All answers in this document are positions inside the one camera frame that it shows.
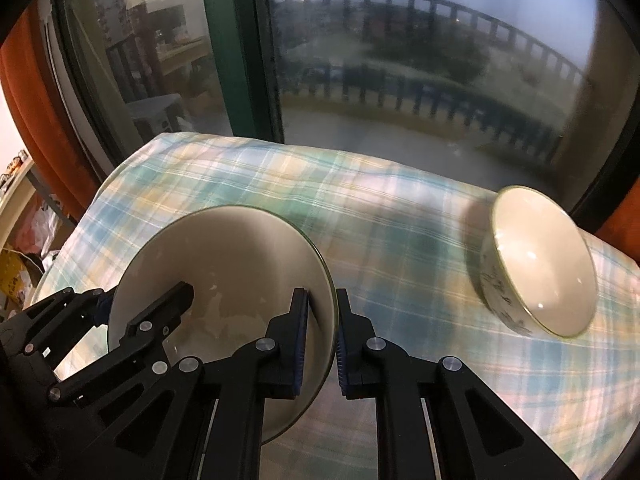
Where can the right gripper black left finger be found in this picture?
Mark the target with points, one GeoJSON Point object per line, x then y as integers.
{"type": "Point", "coordinates": [220, 435]}

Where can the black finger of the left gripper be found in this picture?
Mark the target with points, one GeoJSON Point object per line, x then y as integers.
{"type": "Point", "coordinates": [144, 335]}
{"type": "Point", "coordinates": [53, 326]}

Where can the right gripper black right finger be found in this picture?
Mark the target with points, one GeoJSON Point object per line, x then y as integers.
{"type": "Point", "coordinates": [435, 419]}

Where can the white floral bowl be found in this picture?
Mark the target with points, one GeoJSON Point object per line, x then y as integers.
{"type": "Point", "coordinates": [536, 271]}

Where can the plastic bags on floor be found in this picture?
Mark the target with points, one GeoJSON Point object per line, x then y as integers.
{"type": "Point", "coordinates": [22, 255]}

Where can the wooden shelf with items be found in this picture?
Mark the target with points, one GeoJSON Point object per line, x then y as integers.
{"type": "Point", "coordinates": [22, 185]}

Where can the plaid pastel tablecloth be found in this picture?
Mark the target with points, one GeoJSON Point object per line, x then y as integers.
{"type": "Point", "coordinates": [406, 246]}

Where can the orange curtain right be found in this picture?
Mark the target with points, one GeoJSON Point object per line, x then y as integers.
{"type": "Point", "coordinates": [622, 231]}

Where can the orange curtain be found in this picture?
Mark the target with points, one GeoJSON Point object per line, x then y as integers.
{"type": "Point", "coordinates": [40, 116]}
{"type": "Point", "coordinates": [622, 231]}

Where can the orange curtain left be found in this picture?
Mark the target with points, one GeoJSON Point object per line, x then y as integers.
{"type": "Point", "coordinates": [40, 116]}

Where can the green window frame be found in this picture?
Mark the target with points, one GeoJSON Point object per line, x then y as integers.
{"type": "Point", "coordinates": [541, 93]}

